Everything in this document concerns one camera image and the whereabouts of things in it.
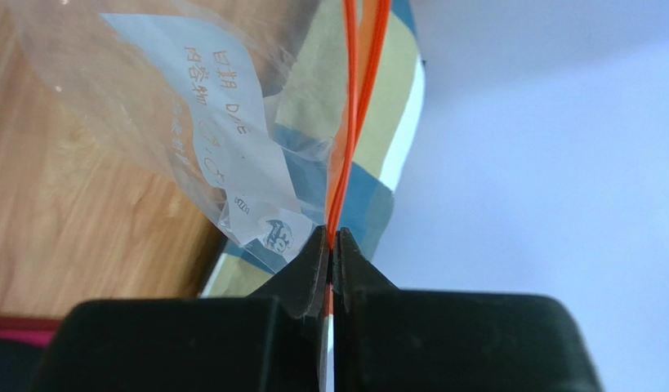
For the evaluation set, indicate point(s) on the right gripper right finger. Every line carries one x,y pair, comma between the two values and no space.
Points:
391,339

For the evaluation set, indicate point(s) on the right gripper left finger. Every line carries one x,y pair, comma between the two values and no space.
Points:
271,340

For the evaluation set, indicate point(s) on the clear zip bag orange zipper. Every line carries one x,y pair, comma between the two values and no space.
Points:
249,106

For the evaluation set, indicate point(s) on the plaid blue beige pillow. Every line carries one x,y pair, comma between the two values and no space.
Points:
389,127

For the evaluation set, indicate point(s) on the red folded cloth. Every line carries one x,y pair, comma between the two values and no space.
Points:
31,331

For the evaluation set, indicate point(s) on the black folded cloth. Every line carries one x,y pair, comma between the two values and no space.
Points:
18,363

